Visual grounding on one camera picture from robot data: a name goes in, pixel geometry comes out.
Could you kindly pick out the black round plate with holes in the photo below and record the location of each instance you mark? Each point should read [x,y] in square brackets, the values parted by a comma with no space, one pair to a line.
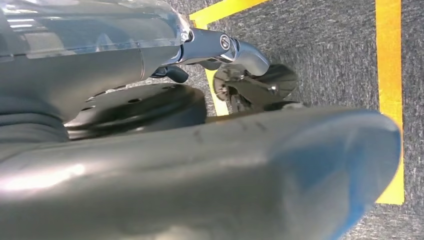
[149,106]

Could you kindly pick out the yellow floor tape square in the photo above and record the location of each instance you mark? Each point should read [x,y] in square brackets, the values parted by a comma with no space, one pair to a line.
[389,66]

